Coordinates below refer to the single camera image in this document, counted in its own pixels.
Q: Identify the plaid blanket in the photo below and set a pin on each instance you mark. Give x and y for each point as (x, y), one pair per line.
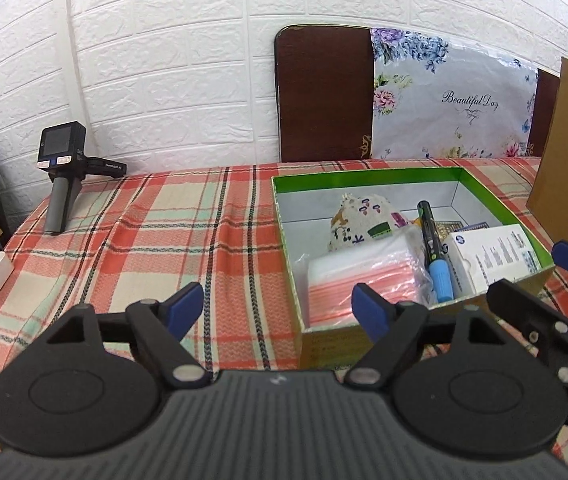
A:
(154, 235)

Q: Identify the white and blue carton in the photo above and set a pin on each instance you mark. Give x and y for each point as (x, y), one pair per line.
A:
(489, 260)

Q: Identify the black marker with blue cap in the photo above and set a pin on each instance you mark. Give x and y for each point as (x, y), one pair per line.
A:
(434, 250)

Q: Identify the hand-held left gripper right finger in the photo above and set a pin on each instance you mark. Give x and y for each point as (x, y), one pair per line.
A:
(368, 310)

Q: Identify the dark brown folded table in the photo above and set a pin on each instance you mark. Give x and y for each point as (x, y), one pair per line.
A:
(324, 95)

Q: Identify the floral plastic bag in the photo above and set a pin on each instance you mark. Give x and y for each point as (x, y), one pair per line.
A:
(454, 100)

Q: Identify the green cardboard box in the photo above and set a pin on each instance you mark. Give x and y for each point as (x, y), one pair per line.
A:
(289, 240)

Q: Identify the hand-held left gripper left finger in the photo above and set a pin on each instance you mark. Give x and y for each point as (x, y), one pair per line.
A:
(184, 308)

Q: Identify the pink face mask pack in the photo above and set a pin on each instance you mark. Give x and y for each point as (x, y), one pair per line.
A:
(344, 285)

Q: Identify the printed fabric pouch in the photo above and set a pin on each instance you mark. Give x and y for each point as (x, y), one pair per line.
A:
(359, 220)

